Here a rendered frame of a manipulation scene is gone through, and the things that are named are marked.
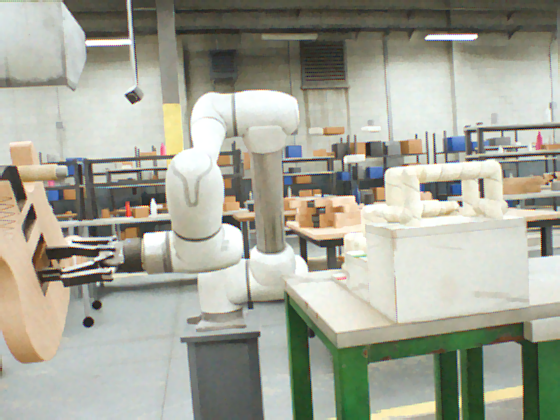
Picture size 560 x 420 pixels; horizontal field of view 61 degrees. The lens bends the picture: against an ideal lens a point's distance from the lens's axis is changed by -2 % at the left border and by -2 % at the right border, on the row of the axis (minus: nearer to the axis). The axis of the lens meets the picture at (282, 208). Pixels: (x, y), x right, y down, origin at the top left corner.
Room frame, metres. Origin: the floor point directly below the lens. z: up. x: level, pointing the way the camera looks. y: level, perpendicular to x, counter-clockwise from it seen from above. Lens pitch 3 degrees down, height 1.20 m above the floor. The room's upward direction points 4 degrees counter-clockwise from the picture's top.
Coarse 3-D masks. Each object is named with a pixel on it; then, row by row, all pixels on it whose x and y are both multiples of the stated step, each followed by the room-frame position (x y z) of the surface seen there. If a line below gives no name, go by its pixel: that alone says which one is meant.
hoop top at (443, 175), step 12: (408, 168) 0.87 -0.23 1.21; (420, 168) 0.87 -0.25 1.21; (432, 168) 0.87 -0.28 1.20; (444, 168) 0.87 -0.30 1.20; (456, 168) 0.88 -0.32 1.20; (468, 168) 0.88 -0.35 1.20; (480, 168) 0.88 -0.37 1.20; (492, 168) 0.89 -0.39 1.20; (420, 180) 0.87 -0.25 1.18; (432, 180) 0.87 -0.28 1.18; (444, 180) 0.88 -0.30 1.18
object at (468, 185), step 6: (462, 180) 0.98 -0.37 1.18; (468, 180) 0.97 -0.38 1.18; (474, 180) 0.97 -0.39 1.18; (462, 186) 0.98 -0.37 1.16; (468, 186) 0.97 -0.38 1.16; (474, 186) 0.97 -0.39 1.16; (468, 192) 0.97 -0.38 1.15; (474, 192) 0.97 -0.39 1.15; (468, 198) 0.97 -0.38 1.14; (474, 198) 0.97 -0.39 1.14; (468, 204) 0.97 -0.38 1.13; (468, 210) 0.97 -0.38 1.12; (468, 216) 0.97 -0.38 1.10
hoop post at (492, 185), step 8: (496, 176) 0.89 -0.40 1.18; (488, 184) 0.89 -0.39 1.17; (496, 184) 0.89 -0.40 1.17; (488, 192) 0.89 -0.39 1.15; (496, 192) 0.89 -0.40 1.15; (488, 200) 0.89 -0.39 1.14; (496, 200) 0.89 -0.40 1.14; (488, 208) 0.90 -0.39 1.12; (496, 208) 0.89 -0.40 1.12; (488, 216) 0.90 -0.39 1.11; (496, 216) 0.89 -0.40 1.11
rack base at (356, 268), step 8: (352, 264) 1.09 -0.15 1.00; (360, 264) 1.03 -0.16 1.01; (352, 272) 1.09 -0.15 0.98; (360, 272) 1.03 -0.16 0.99; (352, 280) 1.10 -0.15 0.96; (360, 280) 1.04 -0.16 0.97; (352, 288) 1.10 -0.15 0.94; (360, 288) 1.04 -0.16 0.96; (368, 288) 0.99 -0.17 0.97; (360, 296) 1.04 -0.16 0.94; (368, 296) 0.99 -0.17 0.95
